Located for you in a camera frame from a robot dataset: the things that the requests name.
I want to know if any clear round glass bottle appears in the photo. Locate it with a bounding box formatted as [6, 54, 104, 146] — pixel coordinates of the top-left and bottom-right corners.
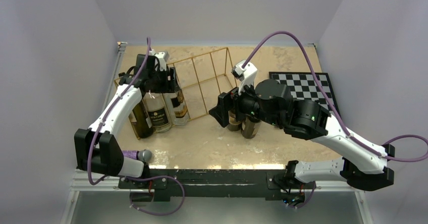
[144, 92, 172, 133]

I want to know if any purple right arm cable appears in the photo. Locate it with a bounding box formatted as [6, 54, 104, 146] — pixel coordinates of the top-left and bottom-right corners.
[241, 31, 428, 163]

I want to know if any dark green bottle white label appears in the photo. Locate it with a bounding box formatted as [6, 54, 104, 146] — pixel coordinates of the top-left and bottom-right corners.
[241, 117, 261, 139]

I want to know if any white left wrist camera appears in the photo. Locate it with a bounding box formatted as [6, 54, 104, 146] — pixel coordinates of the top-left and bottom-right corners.
[149, 49, 170, 71]

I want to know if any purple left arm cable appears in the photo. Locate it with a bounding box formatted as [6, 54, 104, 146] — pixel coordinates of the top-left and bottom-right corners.
[87, 37, 152, 186]

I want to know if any dark green bottle right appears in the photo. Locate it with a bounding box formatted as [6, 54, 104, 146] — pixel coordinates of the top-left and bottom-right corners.
[227, 109, 242, 132]

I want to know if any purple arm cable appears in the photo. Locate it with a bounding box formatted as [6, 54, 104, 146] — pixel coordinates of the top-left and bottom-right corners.
[87, 37, 152, 186]
[241, 31, 428, 163]

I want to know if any black white chessboard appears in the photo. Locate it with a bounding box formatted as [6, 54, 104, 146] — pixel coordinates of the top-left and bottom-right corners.
[269, 72, 340, 115]

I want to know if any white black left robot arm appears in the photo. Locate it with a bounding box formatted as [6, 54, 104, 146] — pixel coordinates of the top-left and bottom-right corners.
[74, 51, 178, 188]

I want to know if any purple handled microphone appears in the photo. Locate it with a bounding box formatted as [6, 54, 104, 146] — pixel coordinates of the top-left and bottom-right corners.
[122, 149, 152, 162]

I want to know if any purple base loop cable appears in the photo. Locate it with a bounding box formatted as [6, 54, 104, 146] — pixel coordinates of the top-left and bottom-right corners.
[129, 176, 186, 216]

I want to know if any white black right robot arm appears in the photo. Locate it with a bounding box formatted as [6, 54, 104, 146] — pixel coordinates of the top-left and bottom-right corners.
[209, 79, 395, 191]

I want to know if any olive bottle silver neck foil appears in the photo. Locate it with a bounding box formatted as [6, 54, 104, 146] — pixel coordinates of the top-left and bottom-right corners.
[129, 100, 154, 139]

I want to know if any gold wire wine rack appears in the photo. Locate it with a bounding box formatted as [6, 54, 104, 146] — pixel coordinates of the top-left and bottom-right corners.
[114, 47, 236, 127]

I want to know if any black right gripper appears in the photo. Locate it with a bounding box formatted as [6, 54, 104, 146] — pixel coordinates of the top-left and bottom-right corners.
[208, 75, 283, 128]

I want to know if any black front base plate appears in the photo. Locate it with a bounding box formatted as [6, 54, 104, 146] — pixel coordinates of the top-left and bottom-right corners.
[119, 169, 314, 201]

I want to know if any clear square bottle black cap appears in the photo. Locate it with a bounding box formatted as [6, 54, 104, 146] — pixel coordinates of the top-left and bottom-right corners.
[164, 81, 190, 126]

